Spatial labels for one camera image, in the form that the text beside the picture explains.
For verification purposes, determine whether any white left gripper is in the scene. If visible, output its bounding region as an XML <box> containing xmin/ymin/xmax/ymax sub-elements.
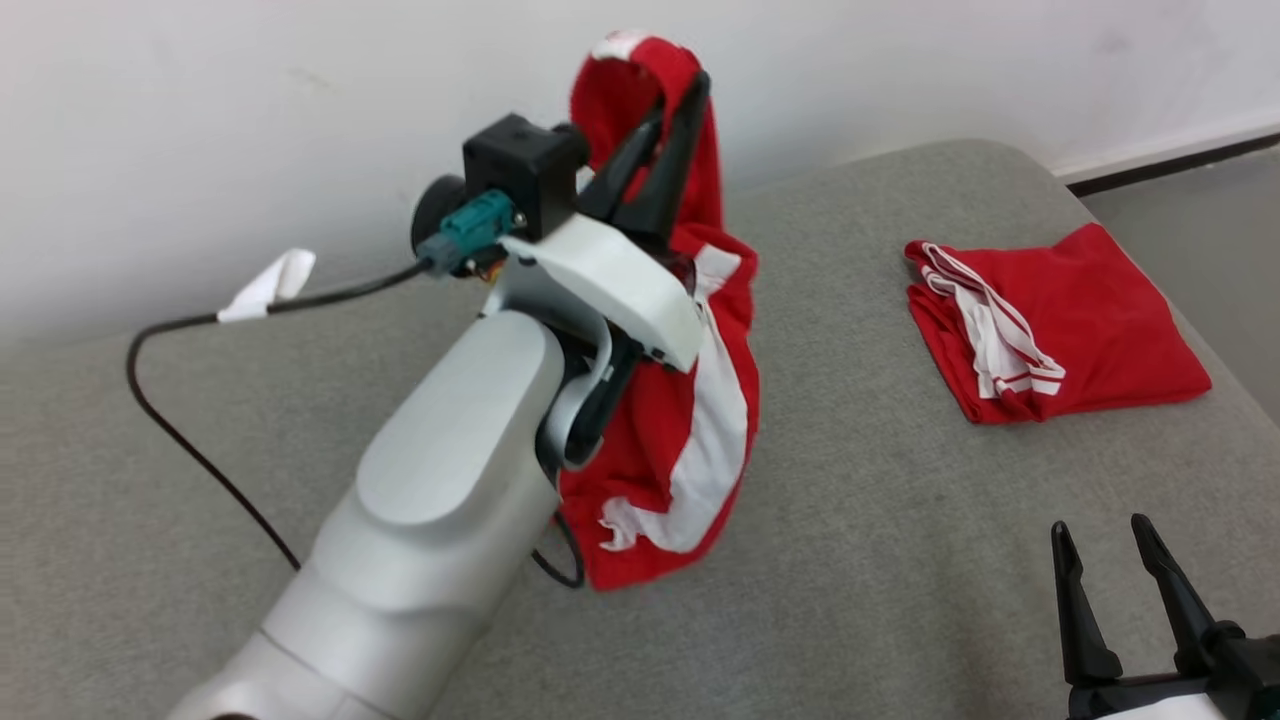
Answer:
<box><xmin>480</xmin><ymin>70</ymin><xmax>711</xmax><ymax>469</ymax></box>

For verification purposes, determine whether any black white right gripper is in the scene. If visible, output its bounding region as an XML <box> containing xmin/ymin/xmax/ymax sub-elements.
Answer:
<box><xmin>1050</xmin><ymin>513</ymin><xmax>1280</xmax><ymax>720</ymax></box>

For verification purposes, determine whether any red garment with wide white stripe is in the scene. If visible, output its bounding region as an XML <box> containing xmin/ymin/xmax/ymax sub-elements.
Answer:
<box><xmin>555</xmin><ymin>30</ymin><xmax>761</xmax><ymax>591</ymax></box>

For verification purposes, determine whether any red jersey with black lettering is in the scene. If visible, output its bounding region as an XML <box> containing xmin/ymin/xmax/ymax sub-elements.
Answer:
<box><xmin>905</xmin><ymin>222</ymin><xmax>1213</xmax><ymax>426</ymax></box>

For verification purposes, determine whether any white tape tag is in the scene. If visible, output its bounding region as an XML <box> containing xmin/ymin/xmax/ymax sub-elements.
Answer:
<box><xmin>217</xmin><ymin>249</ymin><xmax>317</xmax><ymax>323</ymax></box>

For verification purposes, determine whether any black skirting board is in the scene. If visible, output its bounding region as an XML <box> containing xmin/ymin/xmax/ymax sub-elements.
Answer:
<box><xmin>1065</xmin><ymin>132</ymin><xmax>1280</xmax><ymax>197</ymax></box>

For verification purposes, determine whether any teal cable connector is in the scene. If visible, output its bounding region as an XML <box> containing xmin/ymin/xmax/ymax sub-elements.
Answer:
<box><xmin>415</xmin><ymin>192</ymin><xmax>517</xmax><ymax>276</ymax></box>

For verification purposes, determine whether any thin black camera cable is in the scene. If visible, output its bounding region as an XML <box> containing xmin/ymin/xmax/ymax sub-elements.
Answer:
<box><xmin>127</xmin><ymin>262</ymin><xmax>586</xmax><ymax>589</ymax></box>

